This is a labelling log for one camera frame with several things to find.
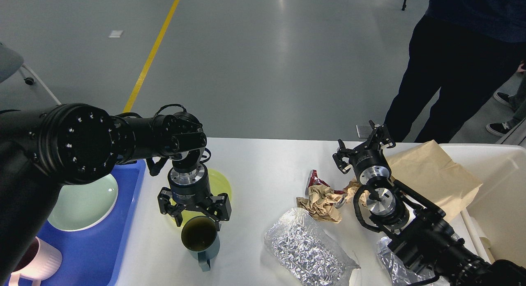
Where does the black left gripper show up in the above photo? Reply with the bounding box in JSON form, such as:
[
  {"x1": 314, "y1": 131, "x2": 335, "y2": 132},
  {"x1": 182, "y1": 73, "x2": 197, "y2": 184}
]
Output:
[{"x1": 157, "y1": 164, "x2": 232, "y2": 231}]

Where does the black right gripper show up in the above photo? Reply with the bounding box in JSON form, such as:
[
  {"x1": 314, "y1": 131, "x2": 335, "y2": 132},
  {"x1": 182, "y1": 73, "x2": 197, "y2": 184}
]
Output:
[{"x1": 332, "y1": 120, "x2": 396, "y2": 185}]

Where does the teal mug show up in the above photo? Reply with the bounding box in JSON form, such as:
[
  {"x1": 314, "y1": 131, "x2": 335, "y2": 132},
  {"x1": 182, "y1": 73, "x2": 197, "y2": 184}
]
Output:
[{"x1": 181, "y1": 216, "x2": 220, "y2": 272}]

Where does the yellow plastic plate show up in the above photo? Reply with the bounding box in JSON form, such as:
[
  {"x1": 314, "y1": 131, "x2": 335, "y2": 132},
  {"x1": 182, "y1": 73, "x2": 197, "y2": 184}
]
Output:
[{"x1": 168, "y1": 169, "x2": 231, "y2": 227}]

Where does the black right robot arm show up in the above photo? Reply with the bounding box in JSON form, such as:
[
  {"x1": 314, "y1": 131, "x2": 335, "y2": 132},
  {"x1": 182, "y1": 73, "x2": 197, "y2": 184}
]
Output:
[{"x1": 332, "y1": 121, "x2": 526, "y2": 286}]

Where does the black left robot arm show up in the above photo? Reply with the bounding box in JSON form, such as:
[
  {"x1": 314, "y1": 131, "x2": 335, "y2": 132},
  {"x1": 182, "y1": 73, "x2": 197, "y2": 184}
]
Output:
[{"x1": 0, "y1": 103, "x2": 232, "y2": 283}]

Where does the red snack wrapper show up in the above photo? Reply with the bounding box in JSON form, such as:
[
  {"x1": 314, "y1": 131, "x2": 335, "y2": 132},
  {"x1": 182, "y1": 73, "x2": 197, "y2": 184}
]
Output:
[{"x1": 305, "y1": 169, "x2": 347, "y2": 196}]

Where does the brown paper bag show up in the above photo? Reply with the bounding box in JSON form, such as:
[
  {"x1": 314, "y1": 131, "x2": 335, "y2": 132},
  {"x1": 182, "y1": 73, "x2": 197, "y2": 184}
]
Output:
[{"x1": 387, "y1": 141, "x2": 483, "y2": 222}]

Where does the crumpled brown paper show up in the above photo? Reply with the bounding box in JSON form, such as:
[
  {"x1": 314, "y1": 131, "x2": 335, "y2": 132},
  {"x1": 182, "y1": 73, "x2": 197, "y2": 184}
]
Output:
[{"x1": 295, "y1": 178, "x2": 360, "y2": 224}]

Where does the silver foil bag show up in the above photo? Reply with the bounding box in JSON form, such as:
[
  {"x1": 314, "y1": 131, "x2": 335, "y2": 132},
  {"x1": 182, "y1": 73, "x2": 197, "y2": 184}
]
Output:
[
  {"x1": 263, "y1": 208, "x2": 361, "y2": 286},
  {"x1": 376, "y1": 237, "x2": 435, "y2": 286}
]

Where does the blue plastic tray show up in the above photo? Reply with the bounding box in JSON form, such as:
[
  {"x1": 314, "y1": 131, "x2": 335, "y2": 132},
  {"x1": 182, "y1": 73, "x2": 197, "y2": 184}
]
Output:
[{"x1": 37, "y1": 160, "x2": 146, "y2": 286}]

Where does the pale green plate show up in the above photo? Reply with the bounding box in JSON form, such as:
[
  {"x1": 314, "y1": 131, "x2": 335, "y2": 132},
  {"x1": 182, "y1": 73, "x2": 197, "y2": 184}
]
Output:
[{"x1": 47, "y1": 174, "x2": 119, "y2": 232}]

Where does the white plastic bin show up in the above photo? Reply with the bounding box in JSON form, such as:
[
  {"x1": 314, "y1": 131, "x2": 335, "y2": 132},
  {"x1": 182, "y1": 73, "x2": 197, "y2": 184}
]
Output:
[{"x1": 441, "y1": 143, "x2": 526, "y2": 267}]

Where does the pink ribbed mug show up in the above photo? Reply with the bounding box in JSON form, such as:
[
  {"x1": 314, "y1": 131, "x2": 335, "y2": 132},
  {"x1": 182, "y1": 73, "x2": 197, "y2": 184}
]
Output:
[{"x1": 8, "y1": 237, "x2": 62, "y2": 286}]

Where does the grey rolling chair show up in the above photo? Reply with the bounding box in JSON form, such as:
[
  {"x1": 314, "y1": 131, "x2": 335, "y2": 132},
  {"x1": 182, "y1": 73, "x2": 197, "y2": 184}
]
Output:
[{"x1": 0, "y1": 43, "x2": 62, "y2": 106}]

